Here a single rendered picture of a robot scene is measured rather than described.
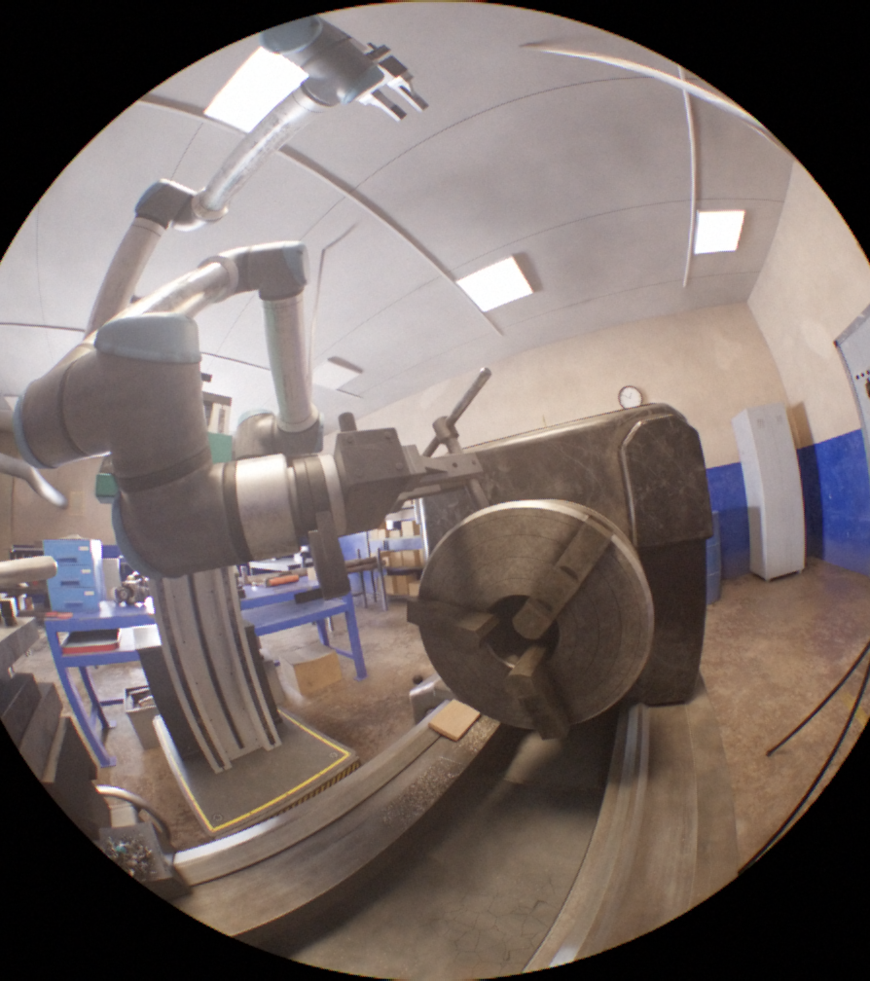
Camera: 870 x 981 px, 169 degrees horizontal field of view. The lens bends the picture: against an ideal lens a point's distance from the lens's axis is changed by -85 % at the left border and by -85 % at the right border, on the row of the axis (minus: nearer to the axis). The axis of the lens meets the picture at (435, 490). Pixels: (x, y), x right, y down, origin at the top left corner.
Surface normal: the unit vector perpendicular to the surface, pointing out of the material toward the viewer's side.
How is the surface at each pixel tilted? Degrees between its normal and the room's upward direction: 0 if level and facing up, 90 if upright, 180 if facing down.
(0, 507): 90
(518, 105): 180
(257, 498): 86
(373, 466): 73
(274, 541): 135
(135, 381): 121
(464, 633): 90
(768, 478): 90
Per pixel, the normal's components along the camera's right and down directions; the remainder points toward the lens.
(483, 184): 0.12, 0.99
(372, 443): 0.36, -0.43
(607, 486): -0.56, -0.03
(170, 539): 0.52, 0.38
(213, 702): 0.86, -0.16
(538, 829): -0.22, -0.97
